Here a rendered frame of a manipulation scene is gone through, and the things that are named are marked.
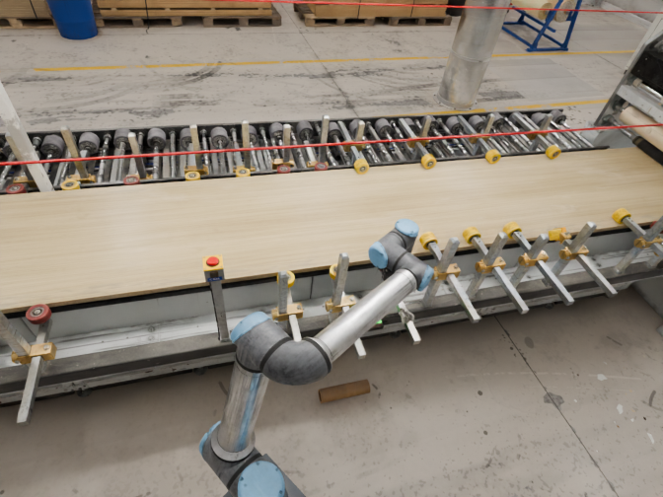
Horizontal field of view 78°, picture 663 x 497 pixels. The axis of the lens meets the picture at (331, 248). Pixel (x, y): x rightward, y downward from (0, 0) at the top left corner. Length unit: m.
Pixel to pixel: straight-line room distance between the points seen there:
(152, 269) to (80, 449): 1.10
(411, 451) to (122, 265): 1.79
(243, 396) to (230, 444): 0.26
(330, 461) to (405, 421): 0.49
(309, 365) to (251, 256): 1.00
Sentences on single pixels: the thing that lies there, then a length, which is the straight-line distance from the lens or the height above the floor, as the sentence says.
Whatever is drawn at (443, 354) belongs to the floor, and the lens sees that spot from 2.91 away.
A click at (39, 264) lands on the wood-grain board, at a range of 2.20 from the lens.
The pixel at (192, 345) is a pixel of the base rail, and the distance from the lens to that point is 1.97.
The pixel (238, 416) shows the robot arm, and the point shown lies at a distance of 1.37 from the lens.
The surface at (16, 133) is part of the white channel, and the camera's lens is 2.45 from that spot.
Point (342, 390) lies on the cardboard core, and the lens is 2.54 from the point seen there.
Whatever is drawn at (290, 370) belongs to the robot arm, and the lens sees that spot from 1.08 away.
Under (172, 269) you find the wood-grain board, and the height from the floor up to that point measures 0.90.
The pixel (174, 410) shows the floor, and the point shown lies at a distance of 2.63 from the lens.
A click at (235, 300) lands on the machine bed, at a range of 2.08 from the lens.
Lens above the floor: 2.37
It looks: 46 degrees down
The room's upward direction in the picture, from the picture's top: 8 degrees clockwise
